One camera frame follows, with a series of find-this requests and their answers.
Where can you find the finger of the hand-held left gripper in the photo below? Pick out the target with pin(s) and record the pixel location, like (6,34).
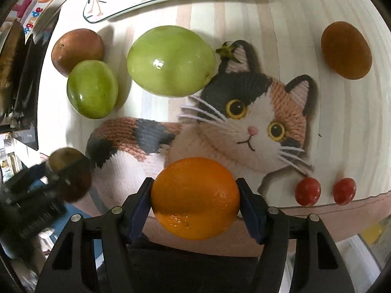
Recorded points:
(53,174)

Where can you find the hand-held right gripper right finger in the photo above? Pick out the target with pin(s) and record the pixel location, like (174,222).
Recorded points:
(249,212)

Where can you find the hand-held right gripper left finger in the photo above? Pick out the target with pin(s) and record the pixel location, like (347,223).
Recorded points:
(140,212)

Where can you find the reddish passion fruit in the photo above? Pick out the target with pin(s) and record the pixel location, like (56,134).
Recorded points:
(78,50)
(73,174)

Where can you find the orange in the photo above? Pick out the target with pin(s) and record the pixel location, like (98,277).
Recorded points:
(195,195)

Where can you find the red cherry tomato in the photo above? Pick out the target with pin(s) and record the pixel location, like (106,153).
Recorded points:
(308,191)
(344,191)

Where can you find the small green jujube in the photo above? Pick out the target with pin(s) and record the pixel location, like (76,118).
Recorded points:
(92,90)

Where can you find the large green jujube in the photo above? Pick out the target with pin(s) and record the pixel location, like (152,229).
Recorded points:
(171,61)

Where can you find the brown passion fruit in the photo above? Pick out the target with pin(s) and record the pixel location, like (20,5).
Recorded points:
(346,50)

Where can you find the striped cat print mat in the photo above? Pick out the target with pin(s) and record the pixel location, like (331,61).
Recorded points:
(275,67)

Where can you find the colourful character wall sticker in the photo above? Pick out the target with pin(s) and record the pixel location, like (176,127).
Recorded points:
(26,7)

